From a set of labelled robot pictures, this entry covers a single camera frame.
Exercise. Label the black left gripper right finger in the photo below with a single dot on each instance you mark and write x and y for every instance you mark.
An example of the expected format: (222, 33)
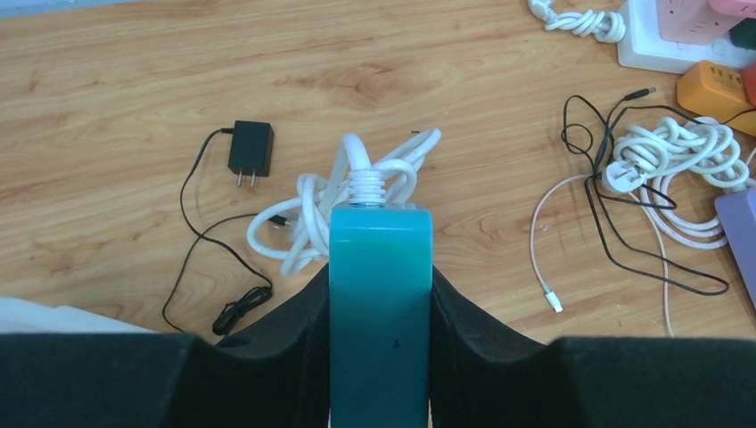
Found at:
(485, 374)

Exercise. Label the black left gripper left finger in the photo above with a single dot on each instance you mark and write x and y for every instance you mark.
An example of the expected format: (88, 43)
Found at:
(272, 373)

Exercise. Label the teal power strip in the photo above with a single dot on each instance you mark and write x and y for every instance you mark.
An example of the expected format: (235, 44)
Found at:
(379, 275)

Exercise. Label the black power adapter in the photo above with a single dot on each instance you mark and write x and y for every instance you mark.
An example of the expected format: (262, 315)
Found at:
(250, 155)

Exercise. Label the red cube socket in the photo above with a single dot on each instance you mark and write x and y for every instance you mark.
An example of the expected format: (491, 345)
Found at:
(748, 76)

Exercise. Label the pink cube socket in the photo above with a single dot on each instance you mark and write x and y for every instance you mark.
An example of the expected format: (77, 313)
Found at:
(700, 22)

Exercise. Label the dark green cube socket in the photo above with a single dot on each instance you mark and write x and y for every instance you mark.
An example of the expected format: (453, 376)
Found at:
(743, 35)

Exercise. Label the white plastic basket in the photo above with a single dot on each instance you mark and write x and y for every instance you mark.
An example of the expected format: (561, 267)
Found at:
(24, 316)

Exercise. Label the purple power strip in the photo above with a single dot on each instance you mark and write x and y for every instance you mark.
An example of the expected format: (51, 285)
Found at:
(736, 212)

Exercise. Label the orange power strip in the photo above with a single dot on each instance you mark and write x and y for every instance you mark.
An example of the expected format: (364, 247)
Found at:
(711, 90)

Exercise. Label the white long power strip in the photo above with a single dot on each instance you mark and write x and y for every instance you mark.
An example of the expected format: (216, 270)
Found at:
(642, 47)

